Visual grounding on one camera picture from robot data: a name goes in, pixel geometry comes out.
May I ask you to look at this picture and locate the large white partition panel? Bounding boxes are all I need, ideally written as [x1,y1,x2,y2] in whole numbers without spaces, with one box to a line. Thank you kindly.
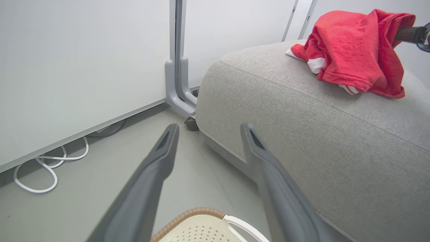
[0,0,177,173]

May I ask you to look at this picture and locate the black caster wheel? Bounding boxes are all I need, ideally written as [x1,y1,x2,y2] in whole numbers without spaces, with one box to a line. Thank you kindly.
[184,116,200,132]

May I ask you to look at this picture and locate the red and white garment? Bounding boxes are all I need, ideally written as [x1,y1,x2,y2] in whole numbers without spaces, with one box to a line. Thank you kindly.
[286,8,417,99]

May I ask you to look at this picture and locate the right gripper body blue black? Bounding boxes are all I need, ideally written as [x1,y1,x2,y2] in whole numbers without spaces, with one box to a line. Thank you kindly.
[415,22,430,53]

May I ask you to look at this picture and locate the black floor cable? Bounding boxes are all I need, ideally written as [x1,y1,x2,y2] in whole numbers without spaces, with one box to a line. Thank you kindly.
[87,118,127,138]

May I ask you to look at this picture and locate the looped white cable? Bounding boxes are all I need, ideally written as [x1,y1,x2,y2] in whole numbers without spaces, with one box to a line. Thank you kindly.
[13,136,89,194]

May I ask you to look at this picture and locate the grey partition foot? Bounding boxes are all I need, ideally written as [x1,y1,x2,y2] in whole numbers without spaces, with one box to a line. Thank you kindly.
[165,59,197,117]
[180,56,199,108]

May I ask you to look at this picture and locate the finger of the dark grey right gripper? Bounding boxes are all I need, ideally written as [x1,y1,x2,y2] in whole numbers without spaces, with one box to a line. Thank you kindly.
[395,26,419,44]

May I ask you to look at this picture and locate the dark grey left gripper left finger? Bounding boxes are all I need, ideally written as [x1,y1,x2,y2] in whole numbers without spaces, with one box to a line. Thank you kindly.
[86,123,180,242]

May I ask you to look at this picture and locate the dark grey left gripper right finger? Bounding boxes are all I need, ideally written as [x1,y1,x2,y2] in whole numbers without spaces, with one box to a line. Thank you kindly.
[240,123,351,242]

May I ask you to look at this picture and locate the cream perforated laundry basket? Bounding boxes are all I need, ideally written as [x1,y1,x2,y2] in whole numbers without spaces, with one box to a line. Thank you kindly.
[150,207,270,242]

